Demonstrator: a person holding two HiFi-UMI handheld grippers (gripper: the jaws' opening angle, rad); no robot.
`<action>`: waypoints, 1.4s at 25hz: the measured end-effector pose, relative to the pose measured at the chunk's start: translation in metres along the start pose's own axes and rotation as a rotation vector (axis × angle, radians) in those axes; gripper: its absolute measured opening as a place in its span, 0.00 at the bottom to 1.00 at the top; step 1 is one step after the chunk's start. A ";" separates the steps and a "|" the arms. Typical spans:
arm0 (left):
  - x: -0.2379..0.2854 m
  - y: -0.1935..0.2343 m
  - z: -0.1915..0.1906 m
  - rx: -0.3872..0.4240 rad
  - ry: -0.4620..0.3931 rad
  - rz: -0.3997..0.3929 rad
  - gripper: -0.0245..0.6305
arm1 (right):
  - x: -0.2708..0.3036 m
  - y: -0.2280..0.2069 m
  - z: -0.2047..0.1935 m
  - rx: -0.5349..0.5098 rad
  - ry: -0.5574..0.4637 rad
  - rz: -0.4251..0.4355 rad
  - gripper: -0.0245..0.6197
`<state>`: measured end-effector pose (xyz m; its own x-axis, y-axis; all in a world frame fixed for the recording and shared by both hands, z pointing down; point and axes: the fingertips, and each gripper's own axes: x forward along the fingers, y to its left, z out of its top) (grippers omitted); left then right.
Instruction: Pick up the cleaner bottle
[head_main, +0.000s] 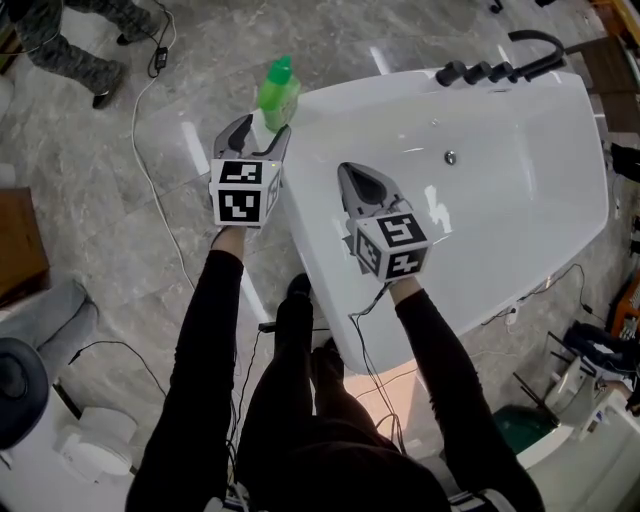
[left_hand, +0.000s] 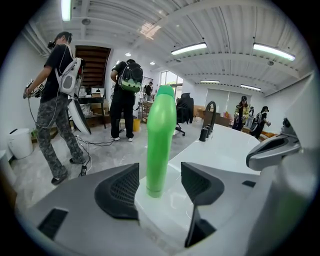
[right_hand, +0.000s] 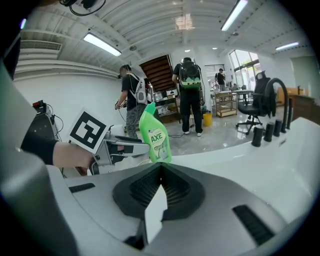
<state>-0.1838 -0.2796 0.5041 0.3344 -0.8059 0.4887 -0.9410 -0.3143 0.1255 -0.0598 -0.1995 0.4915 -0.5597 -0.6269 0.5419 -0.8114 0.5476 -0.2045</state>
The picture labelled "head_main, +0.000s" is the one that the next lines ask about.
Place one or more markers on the brown wooden box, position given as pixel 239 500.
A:
pixel 20 240

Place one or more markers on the dark bag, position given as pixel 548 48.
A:
pixel 600 345

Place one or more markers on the orange crate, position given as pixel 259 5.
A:
pixel 627 310

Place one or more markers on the white pod with dark inside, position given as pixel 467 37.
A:
pixel 20 390

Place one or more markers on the black rounded object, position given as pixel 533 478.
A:
pixel 625 160

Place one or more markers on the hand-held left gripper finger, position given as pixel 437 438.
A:
pixel 280 147
pixel 230 137

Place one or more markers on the person's left forearm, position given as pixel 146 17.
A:
pixel 210 325

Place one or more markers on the black power adapter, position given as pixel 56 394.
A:
pixel 161 56

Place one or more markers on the white power strip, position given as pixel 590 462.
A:
pixel 511 314

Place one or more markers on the black faucet knob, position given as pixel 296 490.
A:
pixel 515 75
pixel 500 71
pixel 450 74
pixel 477 72

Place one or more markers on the person's body in black clothes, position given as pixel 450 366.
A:
pixel 325 450

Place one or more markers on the white bathtub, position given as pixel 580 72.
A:
pixel 500 225

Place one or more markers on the metal bathtub drain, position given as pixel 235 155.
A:
pixel 450 157

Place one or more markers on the white chair with black legs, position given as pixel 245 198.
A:
pixel 575 395

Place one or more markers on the person's right forearm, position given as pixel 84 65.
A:
pixel 435 350

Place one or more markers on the dark green round tub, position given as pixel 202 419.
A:
pixel 525 427

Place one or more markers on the green plastic bottle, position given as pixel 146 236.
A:
pixel 280 95

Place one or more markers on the white curved furniture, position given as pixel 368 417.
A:
pixel 620 430

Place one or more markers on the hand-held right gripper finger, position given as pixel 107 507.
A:
pixel 387 187
pixel 350 200

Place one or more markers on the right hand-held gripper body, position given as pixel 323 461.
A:
pixel 395 245

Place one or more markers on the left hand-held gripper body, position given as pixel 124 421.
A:
pixel 240 200

